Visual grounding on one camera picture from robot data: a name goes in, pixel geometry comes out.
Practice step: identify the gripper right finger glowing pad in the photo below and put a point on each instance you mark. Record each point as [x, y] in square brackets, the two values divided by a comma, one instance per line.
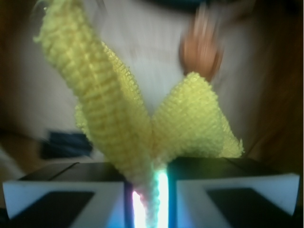
[230, 193]

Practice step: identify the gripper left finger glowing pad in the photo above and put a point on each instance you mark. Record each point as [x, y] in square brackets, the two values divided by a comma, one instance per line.
[69, 195]

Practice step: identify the yellow knitted cloth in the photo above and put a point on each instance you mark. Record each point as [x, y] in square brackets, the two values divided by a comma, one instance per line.
[111, 112]

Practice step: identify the crumpled brown paper liner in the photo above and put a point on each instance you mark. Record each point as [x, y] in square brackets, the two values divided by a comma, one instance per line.
[259, 83]

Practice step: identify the orange conch shell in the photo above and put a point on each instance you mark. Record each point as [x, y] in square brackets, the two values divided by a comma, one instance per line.
[199, 50]

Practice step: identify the dark green cucumber toy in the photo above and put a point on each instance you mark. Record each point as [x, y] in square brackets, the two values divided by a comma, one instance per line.
[180, 5]

